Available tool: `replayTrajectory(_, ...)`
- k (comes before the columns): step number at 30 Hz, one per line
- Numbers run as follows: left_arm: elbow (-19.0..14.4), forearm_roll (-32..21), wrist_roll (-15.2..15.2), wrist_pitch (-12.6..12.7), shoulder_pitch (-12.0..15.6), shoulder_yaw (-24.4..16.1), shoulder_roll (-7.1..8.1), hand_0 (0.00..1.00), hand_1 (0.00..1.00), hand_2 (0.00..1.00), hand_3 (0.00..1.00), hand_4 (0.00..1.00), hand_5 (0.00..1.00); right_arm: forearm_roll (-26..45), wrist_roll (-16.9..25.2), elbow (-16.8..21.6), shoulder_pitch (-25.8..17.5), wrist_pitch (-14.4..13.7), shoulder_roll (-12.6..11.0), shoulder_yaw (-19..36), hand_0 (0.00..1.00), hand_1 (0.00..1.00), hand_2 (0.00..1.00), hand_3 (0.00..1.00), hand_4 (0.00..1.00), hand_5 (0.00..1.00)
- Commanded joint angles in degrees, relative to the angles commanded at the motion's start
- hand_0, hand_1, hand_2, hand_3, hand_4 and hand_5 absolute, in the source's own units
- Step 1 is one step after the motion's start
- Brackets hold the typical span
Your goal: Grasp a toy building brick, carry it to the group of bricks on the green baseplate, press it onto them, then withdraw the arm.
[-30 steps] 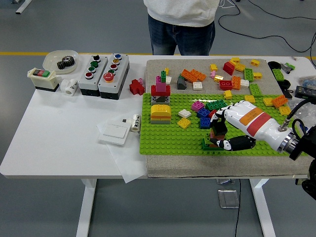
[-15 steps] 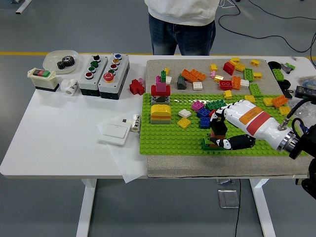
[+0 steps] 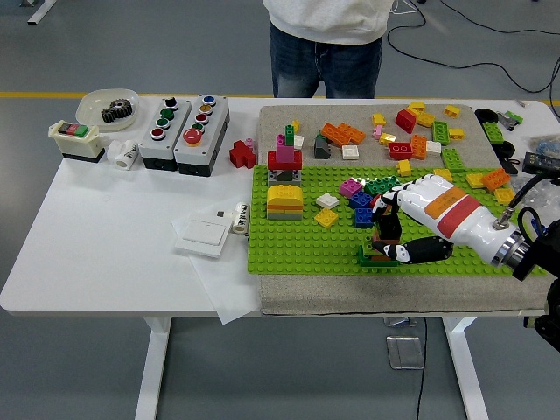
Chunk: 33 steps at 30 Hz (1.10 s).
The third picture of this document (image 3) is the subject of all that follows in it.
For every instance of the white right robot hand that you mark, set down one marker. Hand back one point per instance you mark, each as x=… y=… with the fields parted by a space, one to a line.
x=446 y=210

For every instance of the black toy brick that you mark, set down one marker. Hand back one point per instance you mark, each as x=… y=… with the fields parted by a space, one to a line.
x=388 y=227

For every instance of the lime green long brick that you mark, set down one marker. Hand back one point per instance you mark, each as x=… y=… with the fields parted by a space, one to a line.
x=493 y=131
x=452 y=158
x=441 y=132

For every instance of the orange long brick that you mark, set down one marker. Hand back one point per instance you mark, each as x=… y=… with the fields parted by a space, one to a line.
x=334 y=135
x=418 y=147
x=353 y=132
x=496 y=178

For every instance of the small yellow brick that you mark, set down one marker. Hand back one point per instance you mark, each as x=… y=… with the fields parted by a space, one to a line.
x=456 y=134
x=417 y=106
x=403 y=167
x=378 y=119
x=452 y=111
x=296 y=126

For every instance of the small white brick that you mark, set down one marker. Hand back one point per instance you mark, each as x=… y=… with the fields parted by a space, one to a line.
x=433 y=147
x=299 y=140

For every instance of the brown-orange square brick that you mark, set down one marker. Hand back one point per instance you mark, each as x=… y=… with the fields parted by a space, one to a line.
x=385 y=238

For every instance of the dark green long brick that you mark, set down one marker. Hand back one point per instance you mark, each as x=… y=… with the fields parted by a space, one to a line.
x=380 y=186

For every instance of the red square brick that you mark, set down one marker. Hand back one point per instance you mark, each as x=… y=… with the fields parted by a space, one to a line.
x=375 y=202

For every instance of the red two-stud brick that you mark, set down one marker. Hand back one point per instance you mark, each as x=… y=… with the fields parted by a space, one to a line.
x=400 y=151

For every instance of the orange flat brick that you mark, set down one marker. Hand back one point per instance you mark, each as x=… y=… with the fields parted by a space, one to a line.
x=380 y=259

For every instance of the blue square brick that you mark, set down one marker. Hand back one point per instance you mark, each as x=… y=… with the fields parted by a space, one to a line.
x=363 y=218
x=361 y=200

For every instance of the yellow-orange brick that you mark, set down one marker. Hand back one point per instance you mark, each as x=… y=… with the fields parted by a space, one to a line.
x=425 y=119

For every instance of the dark green plate brick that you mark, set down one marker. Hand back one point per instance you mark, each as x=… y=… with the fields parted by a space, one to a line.
x=364 y=261

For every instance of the magenta square brick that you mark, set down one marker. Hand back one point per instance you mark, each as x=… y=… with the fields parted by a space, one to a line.
x=350 y=188

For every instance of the small pink brick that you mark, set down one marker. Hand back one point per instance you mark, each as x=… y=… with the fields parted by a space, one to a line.
x=377 y=132
x=280 y=140

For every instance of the white square brick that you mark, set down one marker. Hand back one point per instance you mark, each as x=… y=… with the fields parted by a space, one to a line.
x=327 y=200

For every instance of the yellow flat square brick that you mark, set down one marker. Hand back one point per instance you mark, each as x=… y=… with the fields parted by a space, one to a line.
x=326 y=218

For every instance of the dark grey slope brick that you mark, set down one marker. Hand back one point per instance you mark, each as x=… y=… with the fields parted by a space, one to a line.
x=323 y=149

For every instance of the green studded baseplate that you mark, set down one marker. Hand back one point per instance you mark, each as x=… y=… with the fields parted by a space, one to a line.
x=306 y=245

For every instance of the orange plate brick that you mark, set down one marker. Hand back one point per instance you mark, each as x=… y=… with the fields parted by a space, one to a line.
x=284 y=205

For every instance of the light grey brick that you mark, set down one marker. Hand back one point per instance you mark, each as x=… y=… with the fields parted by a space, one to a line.
x=284 y=214

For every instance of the yellow domed brick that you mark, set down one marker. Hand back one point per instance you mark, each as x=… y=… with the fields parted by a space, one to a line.
x=284 y=192

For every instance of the tall pink brick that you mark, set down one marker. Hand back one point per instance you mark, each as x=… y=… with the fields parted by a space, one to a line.
x=285 y=153

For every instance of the small green brick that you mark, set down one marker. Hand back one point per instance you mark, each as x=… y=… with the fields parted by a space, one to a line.
x=289 y=133

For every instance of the grey arch brick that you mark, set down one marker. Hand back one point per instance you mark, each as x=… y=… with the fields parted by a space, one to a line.
x=272 y=176

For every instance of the wide red brick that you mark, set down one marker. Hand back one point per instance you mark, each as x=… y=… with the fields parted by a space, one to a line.
x=273 y=161

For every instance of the tiny pink brick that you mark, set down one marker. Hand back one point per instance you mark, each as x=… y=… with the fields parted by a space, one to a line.
x=249 y=142

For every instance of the red cross-shaped brick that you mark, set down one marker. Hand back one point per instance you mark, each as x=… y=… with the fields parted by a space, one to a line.
x=242 y=154

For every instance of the yellow square tile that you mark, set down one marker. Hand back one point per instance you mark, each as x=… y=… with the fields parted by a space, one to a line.
x=504 y=195

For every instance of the small blue piece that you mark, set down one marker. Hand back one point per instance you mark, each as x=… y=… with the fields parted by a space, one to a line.
x=534 y=222

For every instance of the clear plastic bag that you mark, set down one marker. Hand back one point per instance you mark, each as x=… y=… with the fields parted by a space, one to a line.
x=547 y=194

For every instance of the black electronic device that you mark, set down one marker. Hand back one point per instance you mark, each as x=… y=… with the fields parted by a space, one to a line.
x=540 y=163

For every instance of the grey and green clip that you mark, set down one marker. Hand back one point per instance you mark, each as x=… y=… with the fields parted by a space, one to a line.
x=509 y=119

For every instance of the white square tile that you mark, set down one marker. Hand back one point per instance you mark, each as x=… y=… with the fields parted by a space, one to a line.
x=350 y=151

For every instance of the bag of blue parts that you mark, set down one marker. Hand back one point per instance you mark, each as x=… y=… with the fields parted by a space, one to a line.
x=547 y=143

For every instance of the metal floor socket plate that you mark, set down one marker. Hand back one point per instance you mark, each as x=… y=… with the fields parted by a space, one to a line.
x=404 y=352

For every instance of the white table leg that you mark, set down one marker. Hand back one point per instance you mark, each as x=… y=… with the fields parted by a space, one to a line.
x=464 y=372
x=153 y=372

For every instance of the grey-brown mat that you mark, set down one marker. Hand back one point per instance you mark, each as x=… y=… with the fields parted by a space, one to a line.
x=284 y=118

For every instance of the person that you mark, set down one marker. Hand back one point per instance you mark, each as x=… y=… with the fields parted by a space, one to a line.
x=324 y=61

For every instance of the white printed cylinder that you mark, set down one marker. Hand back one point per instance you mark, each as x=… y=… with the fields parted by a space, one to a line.
x=240 y=219

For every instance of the white paper sheet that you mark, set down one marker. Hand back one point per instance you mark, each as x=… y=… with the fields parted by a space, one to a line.
x=227 y=289

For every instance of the grey emergency-stop control box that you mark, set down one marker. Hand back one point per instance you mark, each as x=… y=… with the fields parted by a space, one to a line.
x=192 y=155

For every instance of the grey four-button control box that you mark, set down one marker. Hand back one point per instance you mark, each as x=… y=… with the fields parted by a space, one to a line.
x=162 y=153

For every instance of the white pipe tee fitting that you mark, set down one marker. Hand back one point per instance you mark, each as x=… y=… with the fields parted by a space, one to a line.
x=124 y=155

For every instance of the black metal gear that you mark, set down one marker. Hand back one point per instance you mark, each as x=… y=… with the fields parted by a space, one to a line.
x=117 y=111

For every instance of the translucent white bowl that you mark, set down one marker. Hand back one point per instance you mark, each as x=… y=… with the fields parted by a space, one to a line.
x=92 y=105

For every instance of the white table foot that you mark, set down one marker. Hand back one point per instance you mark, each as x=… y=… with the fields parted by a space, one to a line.
x=41 y=11

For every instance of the metal under-table bracket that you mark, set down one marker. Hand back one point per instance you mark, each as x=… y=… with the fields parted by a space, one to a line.
x=398 y=322

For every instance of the white wall switch plate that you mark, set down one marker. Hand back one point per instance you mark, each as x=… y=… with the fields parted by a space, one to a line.
x=203 y=234

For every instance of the cream red-green switch box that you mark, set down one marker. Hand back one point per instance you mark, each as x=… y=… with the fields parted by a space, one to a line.
x=76 y=144

